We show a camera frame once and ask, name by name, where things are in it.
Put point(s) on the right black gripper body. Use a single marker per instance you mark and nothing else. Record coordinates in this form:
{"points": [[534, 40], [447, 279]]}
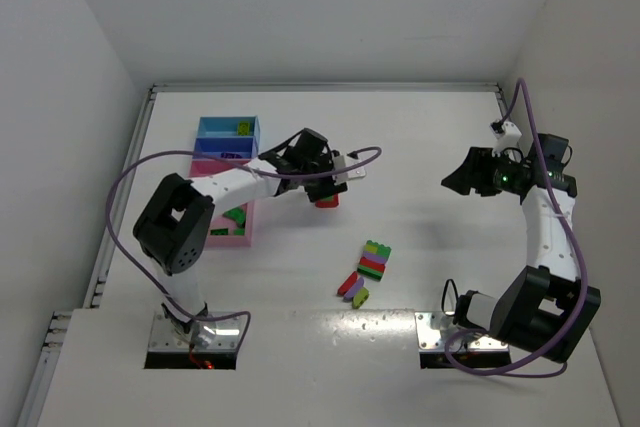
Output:
{"points": [[481, 172]]}

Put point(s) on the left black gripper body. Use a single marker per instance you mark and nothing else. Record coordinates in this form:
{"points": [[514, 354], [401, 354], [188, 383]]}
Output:
{"points": [[325, 188]]}

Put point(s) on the red and green lego block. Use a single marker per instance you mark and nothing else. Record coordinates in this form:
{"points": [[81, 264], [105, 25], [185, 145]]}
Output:
{"points": [[328, 202]]}

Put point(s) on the multicolour lego block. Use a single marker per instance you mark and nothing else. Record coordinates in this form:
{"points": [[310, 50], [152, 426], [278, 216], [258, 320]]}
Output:
{"points": [[373, 260]]}

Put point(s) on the purple flower lego brick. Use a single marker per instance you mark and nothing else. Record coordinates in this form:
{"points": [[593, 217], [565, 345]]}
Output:
{"points": [[234, 155]]}

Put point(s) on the green lego brick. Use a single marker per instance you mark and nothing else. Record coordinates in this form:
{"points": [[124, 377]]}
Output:
{"points": [[219, 232]]}

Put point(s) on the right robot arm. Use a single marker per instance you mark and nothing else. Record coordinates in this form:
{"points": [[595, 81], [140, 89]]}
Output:
{"points": [[547, 296]]}

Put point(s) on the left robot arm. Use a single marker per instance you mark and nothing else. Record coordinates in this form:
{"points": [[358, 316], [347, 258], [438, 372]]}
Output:
{"points": [[174, 225]]}

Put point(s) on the red half round lego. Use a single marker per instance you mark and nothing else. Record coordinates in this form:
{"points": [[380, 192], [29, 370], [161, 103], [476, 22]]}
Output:
{"points": [[347, 284]]}

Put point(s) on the dark blue bin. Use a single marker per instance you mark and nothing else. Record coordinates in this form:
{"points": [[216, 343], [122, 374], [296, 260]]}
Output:
{"points": [[215, 145]]}

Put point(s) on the purple half round lego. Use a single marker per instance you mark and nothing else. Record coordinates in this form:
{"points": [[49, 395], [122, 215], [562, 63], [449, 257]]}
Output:
{"points": [[354, 289]]}

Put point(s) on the lime small lego brick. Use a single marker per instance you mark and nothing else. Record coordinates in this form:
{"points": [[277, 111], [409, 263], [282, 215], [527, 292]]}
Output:
{"points": [[360, 297]]}

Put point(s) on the upper pink bin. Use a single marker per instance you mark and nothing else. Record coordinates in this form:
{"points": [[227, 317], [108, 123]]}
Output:
{"points": [[208, 167]]}

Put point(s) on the light blue bin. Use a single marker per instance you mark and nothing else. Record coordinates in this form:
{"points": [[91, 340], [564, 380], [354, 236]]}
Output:
{"points": [[220, 126]]}

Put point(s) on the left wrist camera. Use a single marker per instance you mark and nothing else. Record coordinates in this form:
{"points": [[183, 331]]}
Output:
{"points": [[348, 163]]}

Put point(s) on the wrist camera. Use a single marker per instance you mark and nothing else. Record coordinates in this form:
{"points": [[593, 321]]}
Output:
{"points": [[348, 163], [507, 136]]}

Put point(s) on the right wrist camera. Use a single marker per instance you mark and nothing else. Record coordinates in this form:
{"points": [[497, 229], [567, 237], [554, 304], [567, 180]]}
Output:
{"points": [[507, 136]]}

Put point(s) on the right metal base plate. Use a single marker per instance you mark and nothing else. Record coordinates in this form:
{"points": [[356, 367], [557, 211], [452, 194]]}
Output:
{"points": [[433, 329]]}

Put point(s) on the metal base plate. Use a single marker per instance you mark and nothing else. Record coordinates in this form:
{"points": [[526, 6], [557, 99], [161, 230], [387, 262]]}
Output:
{"points": [[433, 329], [220, 337]]}

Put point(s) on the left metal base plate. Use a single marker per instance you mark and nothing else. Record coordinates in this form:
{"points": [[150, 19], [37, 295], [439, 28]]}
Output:
{"points": [[220, 337]]}

